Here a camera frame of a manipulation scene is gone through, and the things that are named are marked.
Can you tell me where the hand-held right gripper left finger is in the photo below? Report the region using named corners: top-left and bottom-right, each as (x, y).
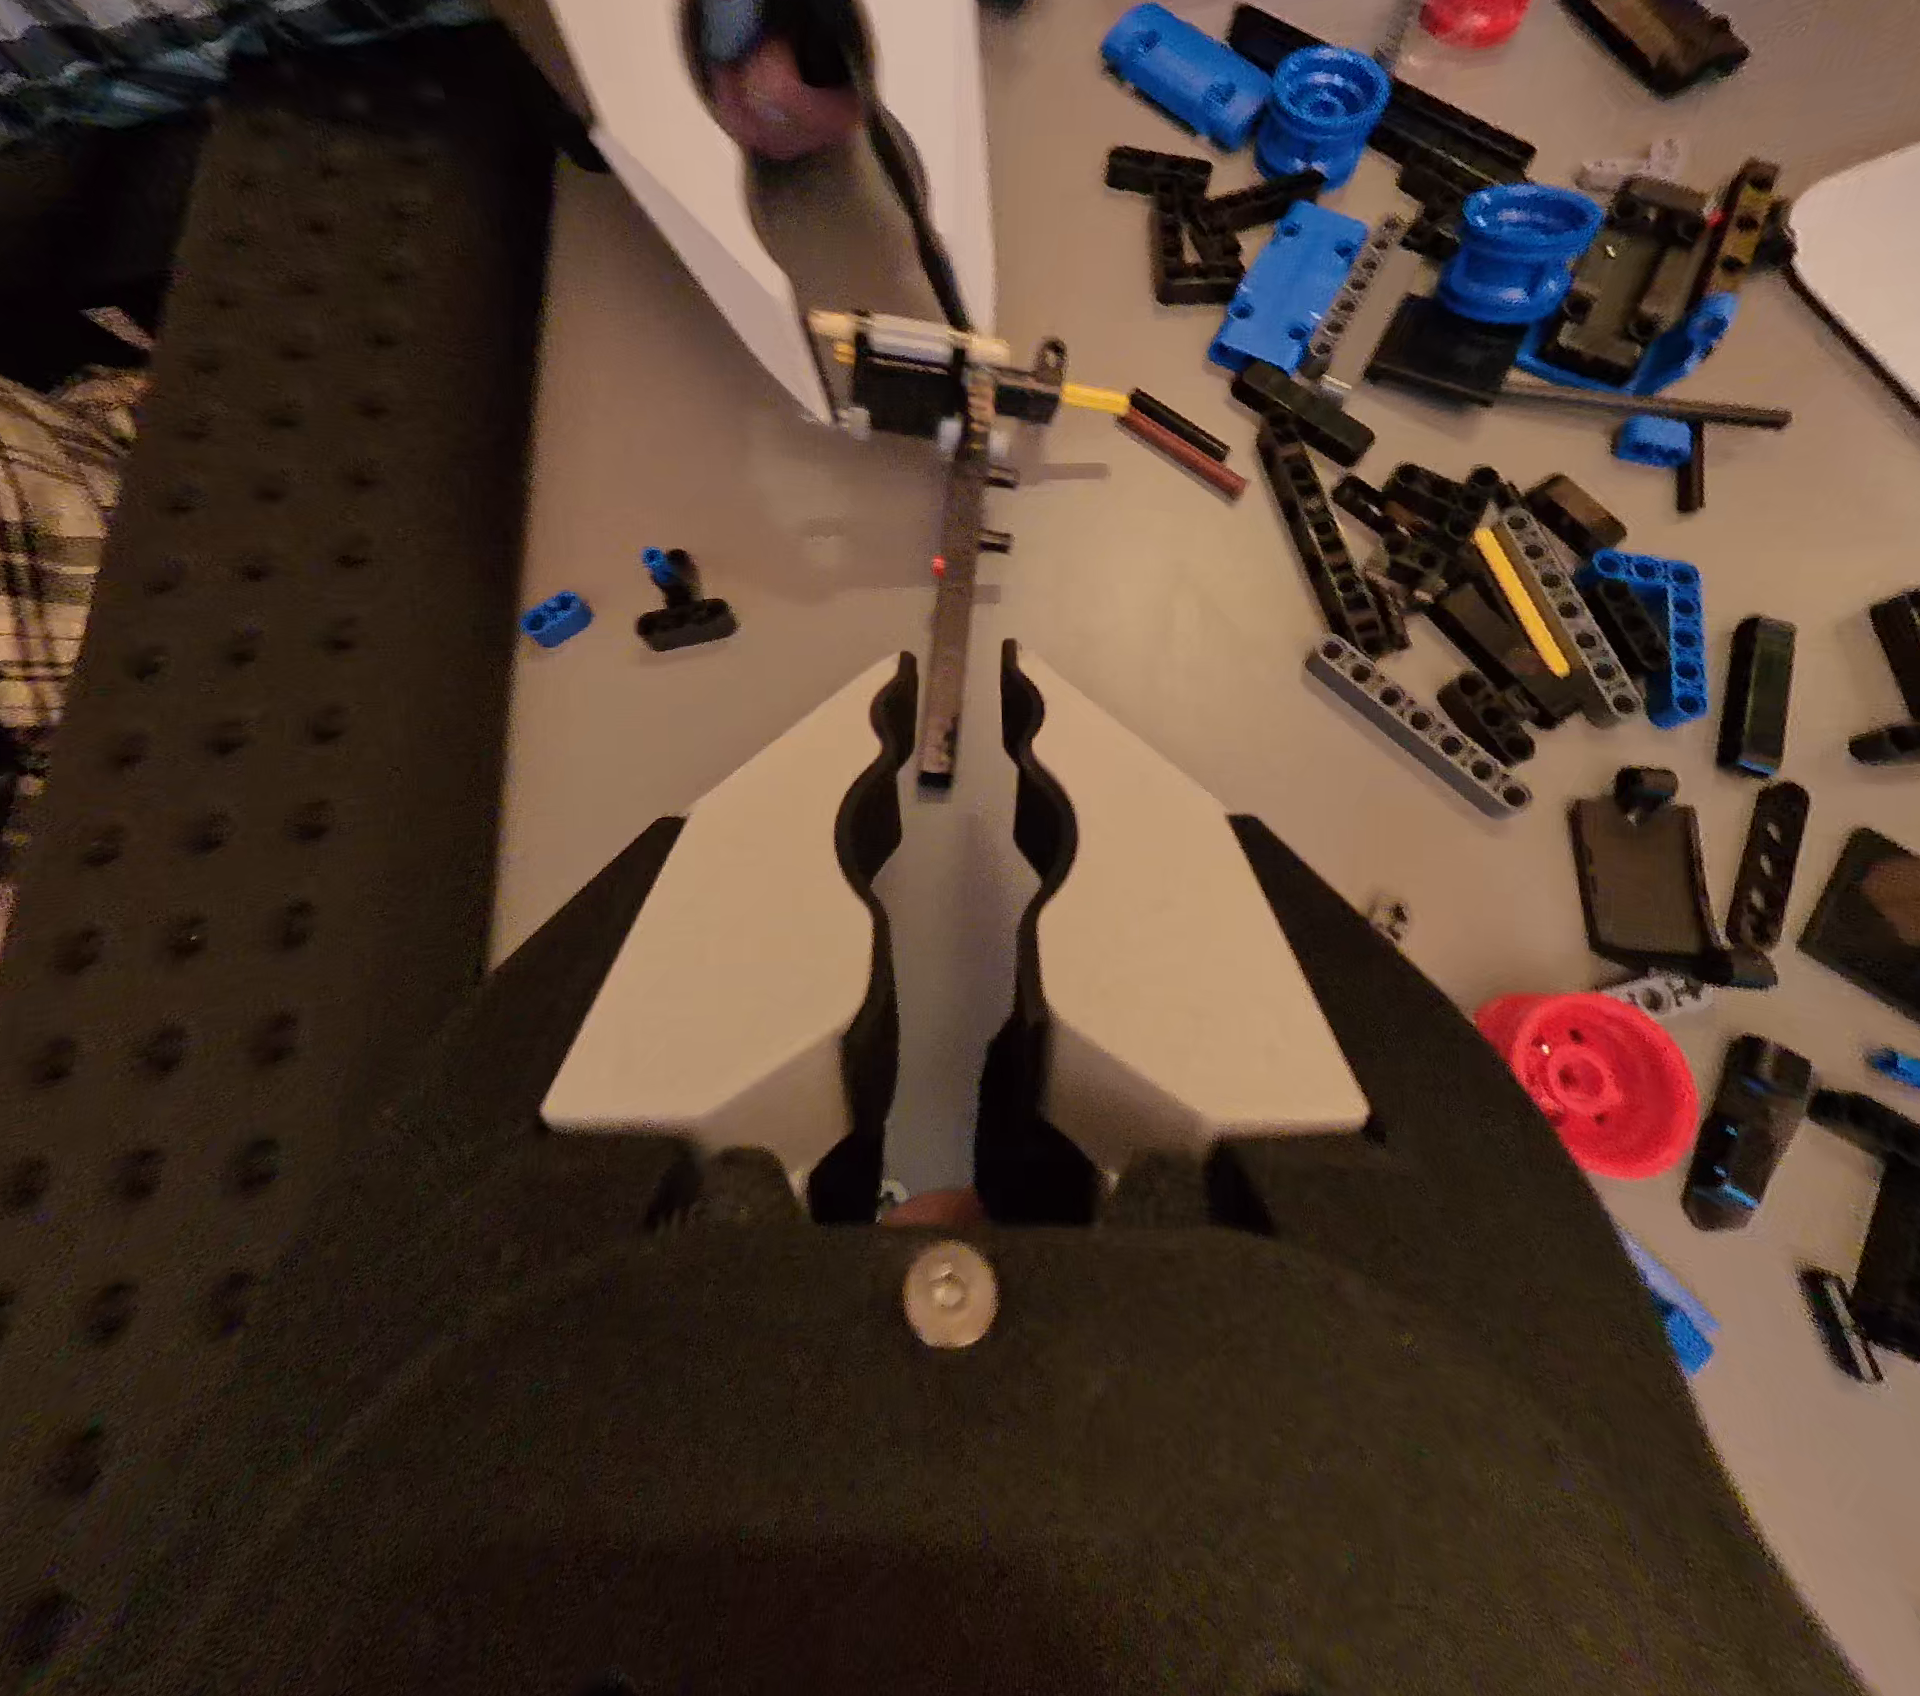
top-left (539, 648), bottom-right (922, 1226)

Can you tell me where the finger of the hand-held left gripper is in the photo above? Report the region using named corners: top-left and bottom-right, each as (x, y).
top-left (488, 0), bottom-right (838, 429)
top-left (767, 0), bottom-right (997, 340)

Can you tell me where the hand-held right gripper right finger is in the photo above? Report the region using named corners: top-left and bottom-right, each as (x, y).
top-left (997, 642), bottom-right (1373, 1209)

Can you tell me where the black T-shaped beam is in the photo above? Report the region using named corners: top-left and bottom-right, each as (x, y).
top-left (635, 546), bottom-right (742, 656)

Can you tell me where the black beam assembly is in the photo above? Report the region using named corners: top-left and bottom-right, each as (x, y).
top-left (803, 309), bottom-right (1135, 796)

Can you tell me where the person's left hand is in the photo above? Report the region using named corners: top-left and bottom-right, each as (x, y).
top-left (701, 46), bottom-right (872, 157)

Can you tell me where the blue curved panel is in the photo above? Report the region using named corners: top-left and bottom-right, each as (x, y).
top-left (1627, 1234), bottom-right (1715, 1378)
top-left (1099, 5), bottom-right (1276, 151)

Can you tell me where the long grey beam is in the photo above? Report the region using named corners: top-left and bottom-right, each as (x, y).
top-left (1305, 634), bottom-right (1535, 820)

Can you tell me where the blue wheel rim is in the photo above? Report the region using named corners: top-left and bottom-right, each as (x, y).
top-left (1258, 46), bottom-right (1396, 187)
top-left (1439, 178), bottom-right (1607, 323)

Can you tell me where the pile of black beams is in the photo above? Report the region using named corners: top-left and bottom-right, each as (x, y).
top-left (1104, 0), bottom-right (1920, 828)

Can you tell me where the black curved panel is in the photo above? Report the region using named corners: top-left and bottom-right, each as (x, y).
top-left (1568, 764), bottom-right (1780, 987)

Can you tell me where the yellow axle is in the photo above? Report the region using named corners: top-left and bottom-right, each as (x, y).
top-left (1471, 528), bottom-right (1573, 677)

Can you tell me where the short black axle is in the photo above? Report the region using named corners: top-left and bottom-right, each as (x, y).
top-left (1129, 387), bottom-right (1233, 459)

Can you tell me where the black perforated panel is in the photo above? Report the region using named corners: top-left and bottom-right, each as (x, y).
top-left (0, 65), bottom-right (564, 1696)

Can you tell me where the dark grey beam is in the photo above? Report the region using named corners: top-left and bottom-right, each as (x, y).
top-left (1493, 506), bottom-right (1644, 727)

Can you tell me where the brown axle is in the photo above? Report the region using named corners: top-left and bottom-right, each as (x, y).
top-left (1113, 408), bottom-right (1249, 506)

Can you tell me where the black bent beam cluster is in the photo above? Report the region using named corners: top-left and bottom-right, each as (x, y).
top-left (1677, 1038), bottom-right (1920, 1384)

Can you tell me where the black flat panel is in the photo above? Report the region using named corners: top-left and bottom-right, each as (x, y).
top-left (1798, 826), bottom-right (1920, 1023)

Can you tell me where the thin black axle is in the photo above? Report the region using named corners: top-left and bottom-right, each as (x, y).
top-left (1498, 380), bottom-right (1792, 433)

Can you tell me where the person's plaid shirt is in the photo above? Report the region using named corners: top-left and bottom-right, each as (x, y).
top-left (0, 352), bottom-right (152, 828)

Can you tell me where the blue angled panel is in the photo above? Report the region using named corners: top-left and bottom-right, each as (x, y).
top-left (1512, 292), bottom-right (1739, 397)

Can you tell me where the white booklet stand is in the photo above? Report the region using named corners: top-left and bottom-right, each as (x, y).
top-left (1790, 146), bottom-right (1920, 408)

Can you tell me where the blue frame beam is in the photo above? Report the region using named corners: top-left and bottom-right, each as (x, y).
top-left (1576, 546), bottom-right (1711, 733)

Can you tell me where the black frame subassembly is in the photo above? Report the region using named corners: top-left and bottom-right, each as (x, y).
top-left (1549, 158), bottom-right (1792, 384)

